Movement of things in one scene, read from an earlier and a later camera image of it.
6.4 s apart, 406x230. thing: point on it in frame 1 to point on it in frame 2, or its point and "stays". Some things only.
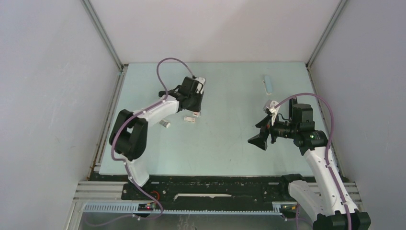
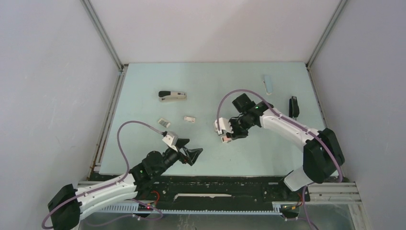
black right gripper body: (285, 130) to (240, 127)
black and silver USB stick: (172, 94) stays
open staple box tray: (164, 123) stays
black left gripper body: (195, 103) to (170, 156)
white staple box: (187, 119) stays
